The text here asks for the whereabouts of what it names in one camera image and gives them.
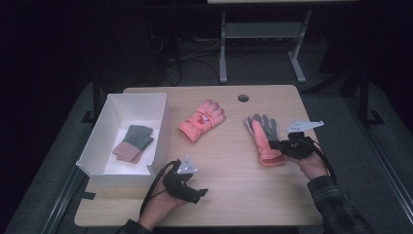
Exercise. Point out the white box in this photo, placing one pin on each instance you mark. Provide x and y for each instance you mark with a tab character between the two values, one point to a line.
107	123

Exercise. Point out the metal floor rail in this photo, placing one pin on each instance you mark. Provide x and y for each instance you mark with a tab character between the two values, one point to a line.
383	156
61	201

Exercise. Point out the person's right hand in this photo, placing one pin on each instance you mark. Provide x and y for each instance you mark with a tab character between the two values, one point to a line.
310	165

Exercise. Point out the grey metal stand frame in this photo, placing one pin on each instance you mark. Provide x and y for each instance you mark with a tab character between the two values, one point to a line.
259	30

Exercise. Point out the black stand leg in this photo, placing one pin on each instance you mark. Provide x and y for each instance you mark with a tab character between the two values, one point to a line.
96	97
363	97

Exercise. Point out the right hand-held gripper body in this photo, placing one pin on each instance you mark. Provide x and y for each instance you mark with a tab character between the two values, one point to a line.
298	148

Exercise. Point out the black tape strip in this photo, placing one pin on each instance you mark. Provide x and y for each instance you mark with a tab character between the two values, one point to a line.
88	196

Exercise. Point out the person's left hand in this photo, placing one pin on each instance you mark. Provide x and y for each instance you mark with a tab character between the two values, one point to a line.
156	204

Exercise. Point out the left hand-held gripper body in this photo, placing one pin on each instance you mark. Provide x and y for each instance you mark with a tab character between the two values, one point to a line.
178	187

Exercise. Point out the grey pink knit fingerless glove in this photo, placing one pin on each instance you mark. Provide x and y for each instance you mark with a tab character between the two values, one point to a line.
136	136
148	141

